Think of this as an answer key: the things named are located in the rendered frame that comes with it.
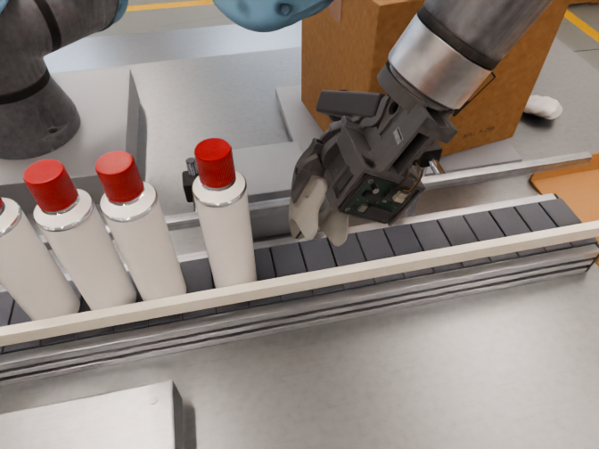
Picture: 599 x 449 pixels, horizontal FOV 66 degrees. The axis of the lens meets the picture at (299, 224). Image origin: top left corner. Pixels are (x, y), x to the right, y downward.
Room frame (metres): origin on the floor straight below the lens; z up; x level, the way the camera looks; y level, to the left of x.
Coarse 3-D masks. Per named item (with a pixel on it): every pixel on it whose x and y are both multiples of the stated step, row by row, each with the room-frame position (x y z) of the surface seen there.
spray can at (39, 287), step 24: (0, 216) 0.27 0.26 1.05; (24, 216) 0.29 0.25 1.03; (0, 240) 0.26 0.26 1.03; (24, 240) 0.27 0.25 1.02; (0, 264) 0.25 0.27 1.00; (24, 264) 0.26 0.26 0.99; (48, 264) 0.28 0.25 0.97; (24, 288) 0.26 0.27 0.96; (48, 288) 0.27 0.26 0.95; (48, 312) 0.26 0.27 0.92; (72, 312) 0.27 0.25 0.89
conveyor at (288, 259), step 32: (416, 224) 0.41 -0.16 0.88; (448, 224) 0.41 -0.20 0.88; (480, 224) 0.41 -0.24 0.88; (512, 224) 0.41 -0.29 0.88; (544, 224) 0.41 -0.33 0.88; (256, 256) 0.36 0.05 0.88; (288, 256) 0.36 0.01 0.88; (320, 256) 0.36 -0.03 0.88; (352, 256) 0.36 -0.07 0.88; (384, 256) 0.36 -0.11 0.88; (512, 256) 0.36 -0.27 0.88; (192, 288) 0.31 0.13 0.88; (320, 288) 0.31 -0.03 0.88; (352, 288) 0.31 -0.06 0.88; (0, 320) 0.27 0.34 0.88; (160, 320) 0.27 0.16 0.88; (0, 352) 0.23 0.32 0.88
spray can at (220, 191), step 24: (216, 144) 0.33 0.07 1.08; (216, 168) 0.31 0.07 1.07; (216, 192) 0.30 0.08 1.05; (240, 192) 0.31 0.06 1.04; (216, 216) 0.30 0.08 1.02; (240, 216) 0.31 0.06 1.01; (216, 240) 0.30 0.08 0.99; (240, 240) 0.30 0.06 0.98; (216, 264) 0.30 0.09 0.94; (240, 264) 0.30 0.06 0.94; (216, 288) 0.31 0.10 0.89
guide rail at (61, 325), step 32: (576, 224) 0.38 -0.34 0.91; (416, 256) 0.33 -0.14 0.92; (448, 256) 0.34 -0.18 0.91; (480, 256) 0.35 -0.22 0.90; (224, 288) 0.29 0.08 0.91; (256, 288) 0.29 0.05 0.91; (288, 288) 0.29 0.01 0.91; (64, 320) 0.25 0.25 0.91; (96, 320) 0.25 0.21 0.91; (128, 320) 0.26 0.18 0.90
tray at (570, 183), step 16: (592, 160) 0.58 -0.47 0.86; (544, 176) 0.56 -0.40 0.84; (560, 176) 0.56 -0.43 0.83; (576, 176) 0.56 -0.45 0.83; (592, 176) 0.56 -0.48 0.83; (544, 192) 0.52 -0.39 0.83; (560, 192) 0.52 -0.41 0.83; (576, 192) 0.52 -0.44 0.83; (592, 192) 0.52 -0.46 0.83; (576, 208) 0.49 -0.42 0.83; (592, 208) 0.49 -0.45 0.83
